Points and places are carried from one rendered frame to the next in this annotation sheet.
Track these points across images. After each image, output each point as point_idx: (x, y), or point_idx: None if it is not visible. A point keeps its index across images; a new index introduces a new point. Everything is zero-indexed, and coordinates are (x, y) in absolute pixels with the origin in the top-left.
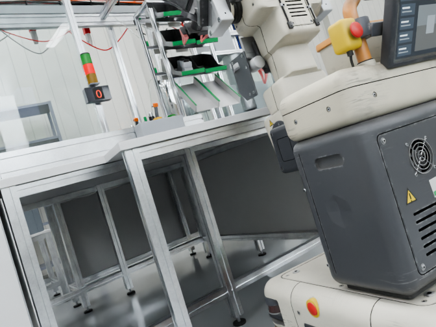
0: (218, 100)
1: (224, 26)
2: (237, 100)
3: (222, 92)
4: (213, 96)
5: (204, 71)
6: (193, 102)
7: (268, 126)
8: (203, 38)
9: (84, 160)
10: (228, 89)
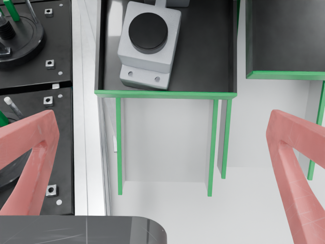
0: (209, 196)
1: None
2: (299, 156)
3: (291, 84)
4: (209, 166)
5: (231, 99)
6: (119, 175)
7: None
8: (287, 197)
9: None
10: (315, 99)
